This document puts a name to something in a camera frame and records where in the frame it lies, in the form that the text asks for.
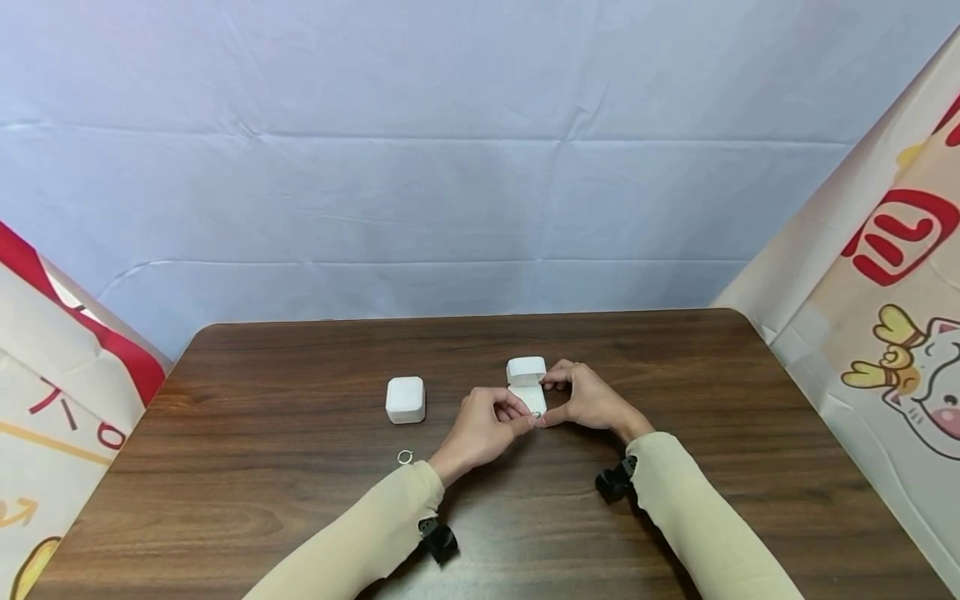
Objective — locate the black wrist band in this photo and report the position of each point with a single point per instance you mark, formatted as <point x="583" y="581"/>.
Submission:
<point x="615" y="481"/>
<point x="439" y="539"/>

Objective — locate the person's left index finger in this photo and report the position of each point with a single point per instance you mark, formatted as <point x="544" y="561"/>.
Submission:
<point x="514" y="402"/>

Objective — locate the person's right thumb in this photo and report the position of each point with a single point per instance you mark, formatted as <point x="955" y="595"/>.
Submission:
<point x="553" y="417"/>

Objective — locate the person's right hand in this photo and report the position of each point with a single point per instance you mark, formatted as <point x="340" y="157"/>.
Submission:
<point x="596" y="404"/>

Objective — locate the person's right fingers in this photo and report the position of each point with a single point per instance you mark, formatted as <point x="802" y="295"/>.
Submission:
<point x="574" y="367"/>

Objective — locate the person's right forearm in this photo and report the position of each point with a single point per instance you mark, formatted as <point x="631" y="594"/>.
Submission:
<point x="701" y="517"/>

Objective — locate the person's right index finger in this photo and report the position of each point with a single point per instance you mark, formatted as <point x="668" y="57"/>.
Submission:
<point x="559" y="382"/>

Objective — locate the person's left forearm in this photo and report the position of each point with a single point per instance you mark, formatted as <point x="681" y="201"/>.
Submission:
<point x="360" y="537"/>

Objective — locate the person's left hand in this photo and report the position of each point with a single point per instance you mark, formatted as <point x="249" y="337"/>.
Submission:
<point x="476" y="433"/>

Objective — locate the person's left thumb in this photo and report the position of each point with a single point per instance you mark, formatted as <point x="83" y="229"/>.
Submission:
<point x="519" y="427"/>

